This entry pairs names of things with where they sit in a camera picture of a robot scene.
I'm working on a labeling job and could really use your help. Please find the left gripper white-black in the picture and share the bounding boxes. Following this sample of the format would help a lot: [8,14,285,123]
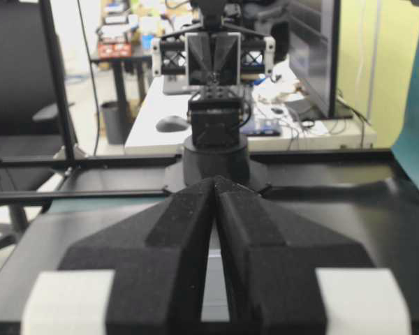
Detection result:
[151,1,276,86]

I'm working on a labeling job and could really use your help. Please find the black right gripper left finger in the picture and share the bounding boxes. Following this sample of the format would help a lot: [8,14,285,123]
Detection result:
[20,179,215,334]

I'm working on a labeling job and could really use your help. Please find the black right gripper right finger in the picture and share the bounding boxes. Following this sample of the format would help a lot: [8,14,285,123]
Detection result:
[214,177,412,334]

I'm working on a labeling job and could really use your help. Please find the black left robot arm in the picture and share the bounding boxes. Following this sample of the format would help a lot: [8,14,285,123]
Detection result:
[20,1,265,334]

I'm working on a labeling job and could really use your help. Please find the black computer mouse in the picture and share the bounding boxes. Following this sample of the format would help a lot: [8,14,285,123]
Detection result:
[156,115,189,133]

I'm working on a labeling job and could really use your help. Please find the white desk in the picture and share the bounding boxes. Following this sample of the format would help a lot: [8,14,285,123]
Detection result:
[124,61,377,156]

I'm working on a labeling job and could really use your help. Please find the black side table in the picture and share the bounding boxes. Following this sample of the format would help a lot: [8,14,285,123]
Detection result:
[89,47,152,121]

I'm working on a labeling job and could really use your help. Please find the blue device on desk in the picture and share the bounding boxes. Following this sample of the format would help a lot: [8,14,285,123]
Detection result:
[241,119,281,137]

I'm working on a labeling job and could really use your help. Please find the black computer monitor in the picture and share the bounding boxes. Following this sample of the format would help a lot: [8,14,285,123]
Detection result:
[287,0,353,119]

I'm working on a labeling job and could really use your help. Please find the red box on table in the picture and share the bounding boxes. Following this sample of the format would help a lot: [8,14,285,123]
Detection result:
[98,43,132,59]

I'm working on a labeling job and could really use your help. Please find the black waste bin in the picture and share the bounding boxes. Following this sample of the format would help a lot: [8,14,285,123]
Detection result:
[101,101,130,144]

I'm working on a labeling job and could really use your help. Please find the black office chair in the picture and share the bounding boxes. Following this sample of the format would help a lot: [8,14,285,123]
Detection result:
[0,0,80,255]

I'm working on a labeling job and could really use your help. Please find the black aluminium frame rails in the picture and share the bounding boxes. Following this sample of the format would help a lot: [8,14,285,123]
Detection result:
[0,1,186,207]

